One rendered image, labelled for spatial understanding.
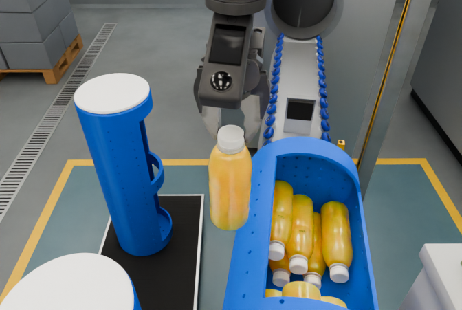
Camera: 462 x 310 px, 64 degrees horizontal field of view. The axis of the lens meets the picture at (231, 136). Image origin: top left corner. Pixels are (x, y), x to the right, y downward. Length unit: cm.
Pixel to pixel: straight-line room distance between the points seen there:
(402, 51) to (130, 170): 110
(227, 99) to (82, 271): 64
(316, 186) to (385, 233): 142
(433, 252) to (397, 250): 148
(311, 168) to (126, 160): 80
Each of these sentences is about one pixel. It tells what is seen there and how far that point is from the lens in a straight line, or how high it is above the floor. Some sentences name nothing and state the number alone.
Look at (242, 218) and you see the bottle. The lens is 63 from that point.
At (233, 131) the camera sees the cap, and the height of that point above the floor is 146.
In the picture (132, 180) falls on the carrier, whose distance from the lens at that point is 158.
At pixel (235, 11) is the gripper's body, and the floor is 164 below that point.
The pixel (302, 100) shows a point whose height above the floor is 108.
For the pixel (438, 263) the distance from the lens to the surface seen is 85.
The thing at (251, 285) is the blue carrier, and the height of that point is 120.
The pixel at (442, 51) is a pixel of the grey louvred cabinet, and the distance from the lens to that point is 322.
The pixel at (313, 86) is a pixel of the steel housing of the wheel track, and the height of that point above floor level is 93.
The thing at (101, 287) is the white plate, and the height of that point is 104.
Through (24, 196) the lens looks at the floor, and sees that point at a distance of 273.
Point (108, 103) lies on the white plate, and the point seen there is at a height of 104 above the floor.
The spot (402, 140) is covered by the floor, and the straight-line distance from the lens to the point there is 308.
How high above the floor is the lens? 179
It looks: 39 degrees down
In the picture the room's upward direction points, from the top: straight up
